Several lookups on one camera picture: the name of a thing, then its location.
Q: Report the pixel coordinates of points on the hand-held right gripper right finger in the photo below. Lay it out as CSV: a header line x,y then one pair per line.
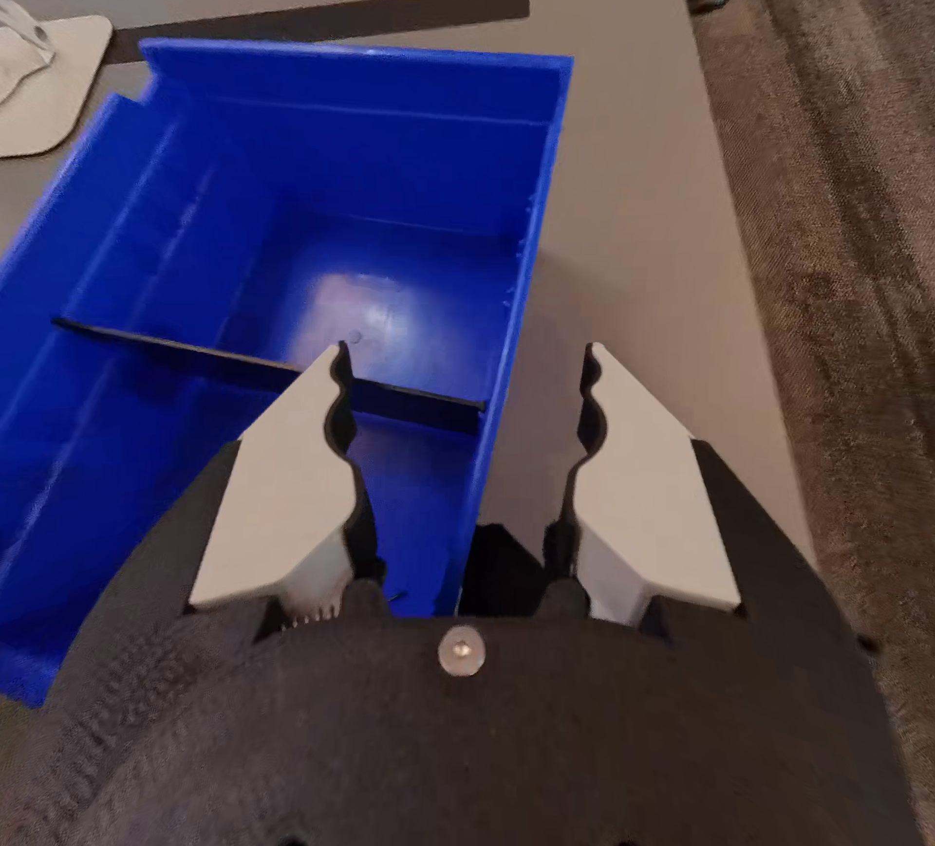
x,y
650,495

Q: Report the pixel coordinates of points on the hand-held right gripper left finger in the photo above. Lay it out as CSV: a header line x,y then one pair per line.
x,y
285,495

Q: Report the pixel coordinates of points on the black bin divider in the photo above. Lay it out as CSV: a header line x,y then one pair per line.
x,y
416,408

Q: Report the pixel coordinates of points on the blue plastic bin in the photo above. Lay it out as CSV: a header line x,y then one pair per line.
x,y
219,203

